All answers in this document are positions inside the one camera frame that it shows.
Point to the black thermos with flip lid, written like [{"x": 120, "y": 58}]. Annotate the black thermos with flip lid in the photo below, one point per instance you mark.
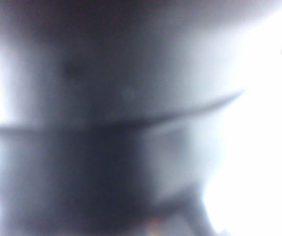
[{"x": 106, "y": 159}]

